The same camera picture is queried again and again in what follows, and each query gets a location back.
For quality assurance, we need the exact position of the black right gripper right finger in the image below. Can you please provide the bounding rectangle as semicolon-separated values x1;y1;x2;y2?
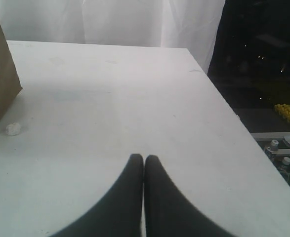
144;155;232;237

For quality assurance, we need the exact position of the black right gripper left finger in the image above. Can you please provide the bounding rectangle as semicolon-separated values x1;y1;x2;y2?
53;154;144;237

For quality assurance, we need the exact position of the small white wad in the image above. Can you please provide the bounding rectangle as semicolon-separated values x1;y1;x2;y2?
6;122;21;136

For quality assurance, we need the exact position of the white backdrop curtain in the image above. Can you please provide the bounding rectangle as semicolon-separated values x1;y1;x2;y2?
0;0;225;72

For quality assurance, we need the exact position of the white shelf rail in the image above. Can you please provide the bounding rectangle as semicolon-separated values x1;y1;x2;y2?
251;132;290;141

